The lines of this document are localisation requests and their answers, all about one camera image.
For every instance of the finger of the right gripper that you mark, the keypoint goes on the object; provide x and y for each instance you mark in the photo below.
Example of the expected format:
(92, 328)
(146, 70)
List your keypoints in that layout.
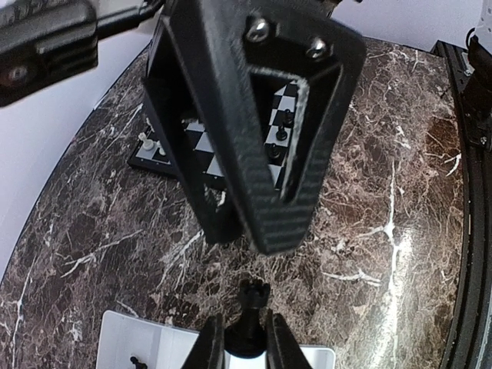
(166, 99)

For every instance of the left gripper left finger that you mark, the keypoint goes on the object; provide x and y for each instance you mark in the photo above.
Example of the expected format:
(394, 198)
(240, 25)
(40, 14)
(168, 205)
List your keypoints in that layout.
(208, 350)

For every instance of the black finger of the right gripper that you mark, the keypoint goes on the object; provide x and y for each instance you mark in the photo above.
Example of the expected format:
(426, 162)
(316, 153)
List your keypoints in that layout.
(254, 110)

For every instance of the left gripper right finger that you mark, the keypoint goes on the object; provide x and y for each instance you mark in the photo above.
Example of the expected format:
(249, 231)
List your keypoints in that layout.
(282, 349)

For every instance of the black rook chess piece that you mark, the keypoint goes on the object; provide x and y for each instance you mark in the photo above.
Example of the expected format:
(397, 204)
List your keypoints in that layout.
(246, 337)

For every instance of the black pawn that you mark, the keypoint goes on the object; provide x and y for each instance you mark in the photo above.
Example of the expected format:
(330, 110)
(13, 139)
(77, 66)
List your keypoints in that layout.
(273, 151)
(288, 117)

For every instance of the white plastic tray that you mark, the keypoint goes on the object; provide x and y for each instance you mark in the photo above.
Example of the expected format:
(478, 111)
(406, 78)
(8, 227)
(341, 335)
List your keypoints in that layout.
(161, 346)

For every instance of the tall black piece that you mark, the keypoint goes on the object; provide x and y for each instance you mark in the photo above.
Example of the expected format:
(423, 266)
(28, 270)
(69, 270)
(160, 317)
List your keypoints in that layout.
(281, 134)

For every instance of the black grey chessboard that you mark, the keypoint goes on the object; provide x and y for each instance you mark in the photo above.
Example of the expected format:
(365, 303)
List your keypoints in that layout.
(284, 98)

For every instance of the black chess pieces right cluster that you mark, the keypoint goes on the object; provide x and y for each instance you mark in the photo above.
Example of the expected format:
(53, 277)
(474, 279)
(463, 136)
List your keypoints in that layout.
(138, 365)

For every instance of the white chess pieces row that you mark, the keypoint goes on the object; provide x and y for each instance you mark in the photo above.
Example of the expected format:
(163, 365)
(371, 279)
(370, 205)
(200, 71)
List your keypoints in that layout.
(149, 144)

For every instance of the black front rail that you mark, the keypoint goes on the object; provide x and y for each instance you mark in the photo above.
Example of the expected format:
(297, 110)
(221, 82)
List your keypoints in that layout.
(469, 340)

